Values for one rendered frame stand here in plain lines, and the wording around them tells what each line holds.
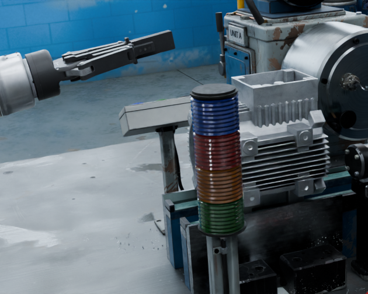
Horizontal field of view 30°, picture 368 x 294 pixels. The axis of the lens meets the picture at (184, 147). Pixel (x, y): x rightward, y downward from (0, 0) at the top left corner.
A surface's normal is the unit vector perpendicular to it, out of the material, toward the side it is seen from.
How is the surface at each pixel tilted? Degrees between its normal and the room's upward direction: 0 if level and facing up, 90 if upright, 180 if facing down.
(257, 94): 90
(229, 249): 90
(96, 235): 0
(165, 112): 64
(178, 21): 90
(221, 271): 90
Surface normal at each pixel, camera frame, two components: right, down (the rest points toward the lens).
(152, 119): 0.25, -0.17
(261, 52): -0.95, 0.15
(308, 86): 0.30, 0.28
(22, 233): -0.07, -0.95
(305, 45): -0.74, -0.53
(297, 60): -0.87, -0.30
